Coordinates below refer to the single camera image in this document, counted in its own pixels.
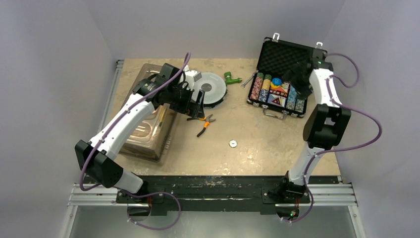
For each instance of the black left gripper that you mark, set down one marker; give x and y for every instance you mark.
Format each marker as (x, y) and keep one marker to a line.
(183, 108)

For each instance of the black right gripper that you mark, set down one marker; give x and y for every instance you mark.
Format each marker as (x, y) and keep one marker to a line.
(298, 78)

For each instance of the clear round disc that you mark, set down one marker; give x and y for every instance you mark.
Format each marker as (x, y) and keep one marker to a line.
(285, 87)

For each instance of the blue poker button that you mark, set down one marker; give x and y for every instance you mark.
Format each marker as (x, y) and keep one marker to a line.
(276, 82)

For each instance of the yellow dealer button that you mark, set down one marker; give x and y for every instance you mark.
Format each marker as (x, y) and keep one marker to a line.
(276, 88)

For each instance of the white poker chip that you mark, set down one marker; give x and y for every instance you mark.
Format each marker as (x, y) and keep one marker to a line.
(233, 143)

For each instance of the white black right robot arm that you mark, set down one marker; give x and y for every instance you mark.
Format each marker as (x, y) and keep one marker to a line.
(326, 125)

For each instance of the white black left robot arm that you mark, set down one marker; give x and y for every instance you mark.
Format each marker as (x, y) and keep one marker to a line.
(96, 157)

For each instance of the black poker set case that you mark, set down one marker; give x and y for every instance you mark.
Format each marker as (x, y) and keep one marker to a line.
(276, 57)

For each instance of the orange black pliers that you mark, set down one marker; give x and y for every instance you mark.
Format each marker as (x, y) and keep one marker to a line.
(208, 119)

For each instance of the light blue chip row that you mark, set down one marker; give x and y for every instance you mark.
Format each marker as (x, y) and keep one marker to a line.
(291, 99)

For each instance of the grey filament spool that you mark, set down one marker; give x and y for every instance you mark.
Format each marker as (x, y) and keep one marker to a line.
(214, 87)

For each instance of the yellow blue chip row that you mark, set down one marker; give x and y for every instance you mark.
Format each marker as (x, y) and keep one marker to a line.
(264, 91)

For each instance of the red poker chip row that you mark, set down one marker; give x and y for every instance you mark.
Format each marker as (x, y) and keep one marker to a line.
(255, 92)

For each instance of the silver wrench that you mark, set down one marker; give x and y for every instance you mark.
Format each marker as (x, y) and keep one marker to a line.
(249, 79)

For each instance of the clear brown plastic storage box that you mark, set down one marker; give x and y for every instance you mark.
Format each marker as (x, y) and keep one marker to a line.
(151, 138)

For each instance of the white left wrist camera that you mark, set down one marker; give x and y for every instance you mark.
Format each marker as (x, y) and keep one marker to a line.
(189, 77)

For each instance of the green hose fitting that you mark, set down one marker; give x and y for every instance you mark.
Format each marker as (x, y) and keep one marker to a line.
(229, 80)

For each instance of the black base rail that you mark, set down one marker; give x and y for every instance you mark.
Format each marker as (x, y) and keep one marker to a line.
(266, 195)

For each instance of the aluminium frame rail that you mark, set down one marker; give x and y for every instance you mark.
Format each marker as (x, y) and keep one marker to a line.
(94, 214)

